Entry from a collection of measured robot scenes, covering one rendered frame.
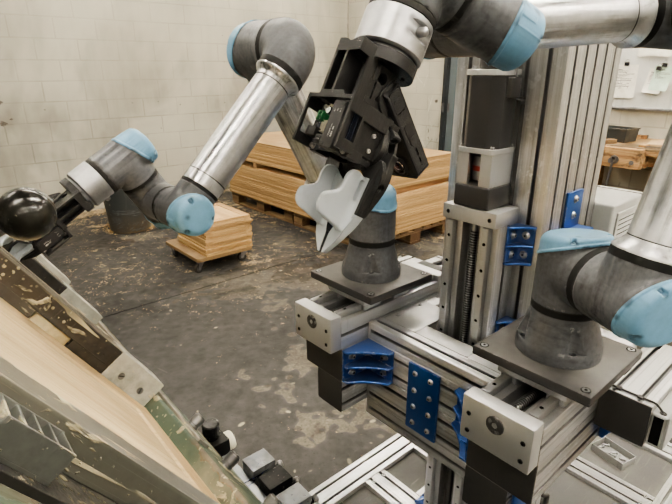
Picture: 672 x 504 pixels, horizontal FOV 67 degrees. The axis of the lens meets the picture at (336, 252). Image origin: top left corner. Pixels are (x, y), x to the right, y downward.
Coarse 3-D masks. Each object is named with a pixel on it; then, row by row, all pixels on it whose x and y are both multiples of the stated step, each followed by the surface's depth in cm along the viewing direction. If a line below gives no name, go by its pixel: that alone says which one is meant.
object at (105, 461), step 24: (0, 360) 43; (0, 384) 40; (24, 384) 42; (48, 408) 43; (72, 408) 48; (72, 432) 45; (96, 432) 47; (96, 456) 47; (120, 456) 48; (144, 456) 55; (96, 480) 47; (120, 480) 49; (144, 480) 51; (168, 480) 54
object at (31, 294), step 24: (0, 264) 78; (0, 288) 79; (24, 288) 82; (48, 288) 85; (24, 312) 82; (48, 312) 85; (72, 312) 87; (72, 336) 89; (96, 336) 91; (96, 360) 92; (120, 360) 95; (120, 384) 97; (144, 384) 100
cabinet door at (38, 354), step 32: (0, 320) 68; (0, 352) 55; (32, 352) 67; (64, 352) 83; (64, 384) 66; (96, 384) 83; (96, 416) 65; (128, 416) 82; (160, 448) 80; (192, 480) 77
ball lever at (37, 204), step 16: (16, 192) 34; (32, 192) 35; (0, 208) 34; (16, 208) 34; (32, 208) 34; (48, 208) 35; (0, 224) 34; (16, 224) 34; (32, 224) 34; (48, 224) 35
